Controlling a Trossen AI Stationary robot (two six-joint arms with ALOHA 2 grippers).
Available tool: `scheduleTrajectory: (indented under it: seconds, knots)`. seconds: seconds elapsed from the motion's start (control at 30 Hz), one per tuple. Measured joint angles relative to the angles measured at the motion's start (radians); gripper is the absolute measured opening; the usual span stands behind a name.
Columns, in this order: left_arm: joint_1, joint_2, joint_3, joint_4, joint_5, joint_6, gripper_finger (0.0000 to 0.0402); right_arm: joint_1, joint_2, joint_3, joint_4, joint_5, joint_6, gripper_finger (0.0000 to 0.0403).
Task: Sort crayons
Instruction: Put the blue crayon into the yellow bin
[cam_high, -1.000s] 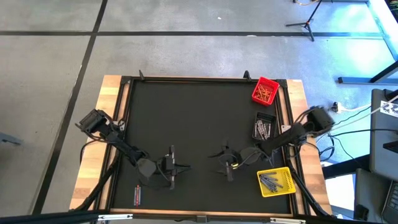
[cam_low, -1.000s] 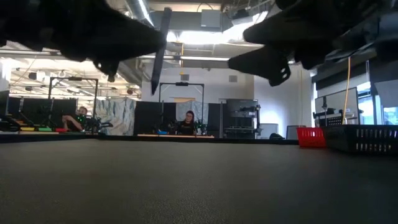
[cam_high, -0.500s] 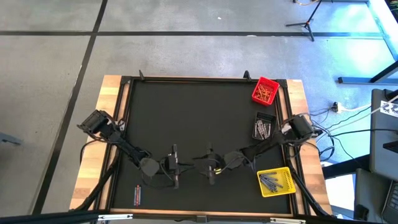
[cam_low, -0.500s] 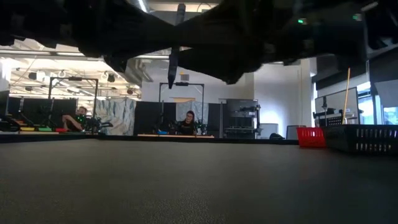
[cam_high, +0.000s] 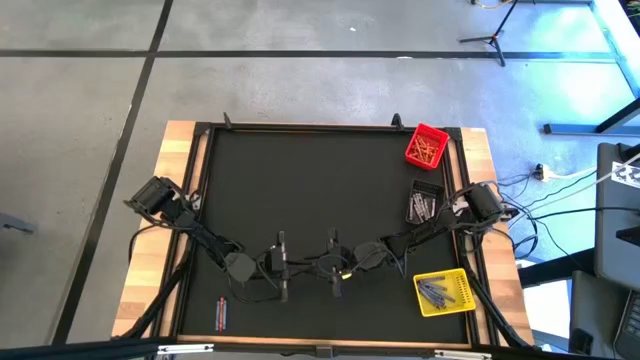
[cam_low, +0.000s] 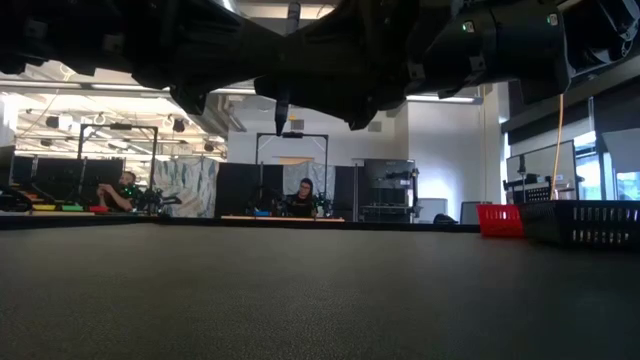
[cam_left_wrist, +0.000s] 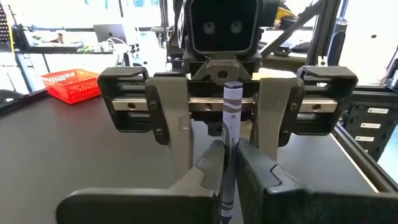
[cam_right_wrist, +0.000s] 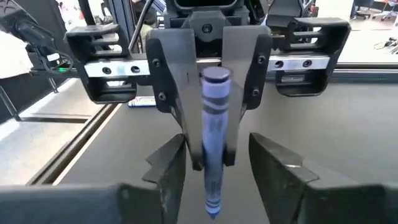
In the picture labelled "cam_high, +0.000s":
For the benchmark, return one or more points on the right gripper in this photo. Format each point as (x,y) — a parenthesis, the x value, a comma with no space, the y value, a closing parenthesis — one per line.
(367,256)

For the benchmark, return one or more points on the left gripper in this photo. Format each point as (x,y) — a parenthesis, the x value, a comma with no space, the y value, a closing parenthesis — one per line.
(272,260)

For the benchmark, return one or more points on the battery pile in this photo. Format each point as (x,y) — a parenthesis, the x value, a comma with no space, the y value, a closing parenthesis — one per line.
(418,148)

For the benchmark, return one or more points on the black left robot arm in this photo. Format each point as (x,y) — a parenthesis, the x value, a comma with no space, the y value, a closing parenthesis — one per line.
(200,235)

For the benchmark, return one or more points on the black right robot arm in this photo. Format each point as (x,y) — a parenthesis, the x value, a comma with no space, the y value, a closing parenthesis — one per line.
(435,227)

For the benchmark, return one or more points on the black plastic basket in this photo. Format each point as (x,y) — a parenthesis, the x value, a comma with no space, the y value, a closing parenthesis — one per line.
(425,187)

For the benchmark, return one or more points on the yellow plastic basket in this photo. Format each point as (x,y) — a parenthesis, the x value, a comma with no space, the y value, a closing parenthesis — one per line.
(462,287)

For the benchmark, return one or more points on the red plastic basket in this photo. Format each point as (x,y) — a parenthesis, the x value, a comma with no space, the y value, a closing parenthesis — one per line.
(440,137)

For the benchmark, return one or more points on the white power strip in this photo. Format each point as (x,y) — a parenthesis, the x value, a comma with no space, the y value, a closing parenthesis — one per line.
(541,172)

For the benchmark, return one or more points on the black tripod stand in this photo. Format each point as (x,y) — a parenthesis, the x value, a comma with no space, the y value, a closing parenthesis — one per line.
(494,36)

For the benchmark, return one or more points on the gray cabinet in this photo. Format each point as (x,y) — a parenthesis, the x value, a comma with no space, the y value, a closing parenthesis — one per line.
(617,235)

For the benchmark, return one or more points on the black desk leg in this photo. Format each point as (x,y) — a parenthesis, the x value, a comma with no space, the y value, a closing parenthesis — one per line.
(590,129)

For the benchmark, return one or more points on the dark laptop keyboard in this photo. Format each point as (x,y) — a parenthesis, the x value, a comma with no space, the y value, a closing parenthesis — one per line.
(631,325)

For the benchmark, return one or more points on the printed marker paper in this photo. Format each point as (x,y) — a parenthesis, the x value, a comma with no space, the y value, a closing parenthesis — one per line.
(627,175)

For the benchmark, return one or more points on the silver base bracket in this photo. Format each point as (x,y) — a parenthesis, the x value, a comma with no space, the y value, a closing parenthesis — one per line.
(457,204)
(197,203)

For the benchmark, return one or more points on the silver mount bracket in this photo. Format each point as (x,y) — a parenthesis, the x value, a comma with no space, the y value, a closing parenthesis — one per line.
(185,348)
(462,355)

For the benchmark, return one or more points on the black frame clamp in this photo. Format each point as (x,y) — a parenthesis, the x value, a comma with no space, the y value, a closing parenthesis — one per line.
(397,121)
(227,121)

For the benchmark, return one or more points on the black mount bar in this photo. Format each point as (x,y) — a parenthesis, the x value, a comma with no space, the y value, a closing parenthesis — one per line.
(75,350)

